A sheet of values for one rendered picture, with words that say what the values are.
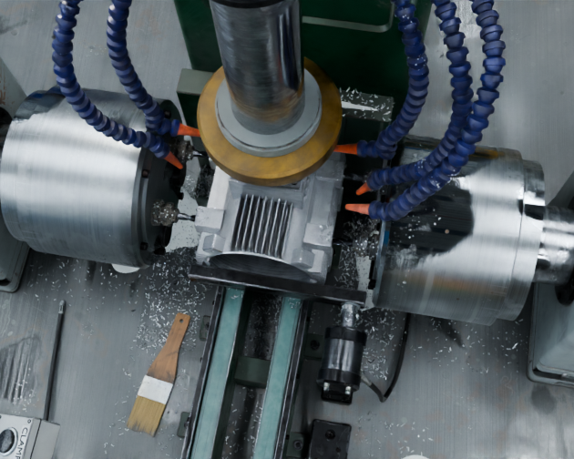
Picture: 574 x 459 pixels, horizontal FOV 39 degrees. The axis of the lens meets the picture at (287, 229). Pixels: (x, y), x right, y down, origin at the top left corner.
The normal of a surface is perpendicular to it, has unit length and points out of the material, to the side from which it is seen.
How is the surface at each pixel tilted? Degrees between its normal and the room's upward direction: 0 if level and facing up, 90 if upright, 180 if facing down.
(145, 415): 2
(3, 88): 90
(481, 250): 32
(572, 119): 0
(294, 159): 0
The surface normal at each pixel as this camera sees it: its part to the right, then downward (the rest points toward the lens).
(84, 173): -0.10, 0.00
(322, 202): -0.04, -0.35
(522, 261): -0.13, 0.25
